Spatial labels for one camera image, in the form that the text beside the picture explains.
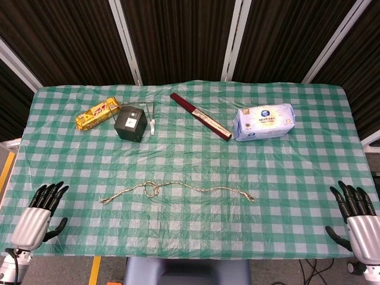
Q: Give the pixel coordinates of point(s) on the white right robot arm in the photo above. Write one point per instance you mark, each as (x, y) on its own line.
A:
(371, 274)

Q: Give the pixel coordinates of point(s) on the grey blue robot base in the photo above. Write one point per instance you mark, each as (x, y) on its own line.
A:
(184, 271)

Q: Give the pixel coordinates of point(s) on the white partition frame post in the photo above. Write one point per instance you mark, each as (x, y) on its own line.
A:
(332, 44)
(126, 44)
(236, 38)
(372, 138)
(17, 63)

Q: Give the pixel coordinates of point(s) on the black caster wheel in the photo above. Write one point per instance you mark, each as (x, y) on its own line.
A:
(352, 268)

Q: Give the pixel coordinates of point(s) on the green white checkered tablecloth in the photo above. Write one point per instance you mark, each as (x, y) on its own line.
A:
(190, 148)

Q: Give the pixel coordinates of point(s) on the yellow snack package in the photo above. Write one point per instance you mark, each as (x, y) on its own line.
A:
(95, 114)

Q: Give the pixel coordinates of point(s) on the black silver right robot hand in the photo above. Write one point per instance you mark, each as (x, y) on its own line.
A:
(363, 237)

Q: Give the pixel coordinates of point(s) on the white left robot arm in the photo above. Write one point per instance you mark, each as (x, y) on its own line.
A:
(10, 270)

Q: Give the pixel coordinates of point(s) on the black cube box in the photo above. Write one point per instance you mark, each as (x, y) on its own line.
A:
(130, 124)

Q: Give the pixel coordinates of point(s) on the dark red long box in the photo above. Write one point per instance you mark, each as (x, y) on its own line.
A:
(202, 117)

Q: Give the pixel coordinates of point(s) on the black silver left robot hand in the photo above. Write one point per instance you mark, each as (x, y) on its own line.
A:
(29, 225)

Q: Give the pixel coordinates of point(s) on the pale blue tissue pack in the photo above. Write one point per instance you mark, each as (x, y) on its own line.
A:
(264, 121)

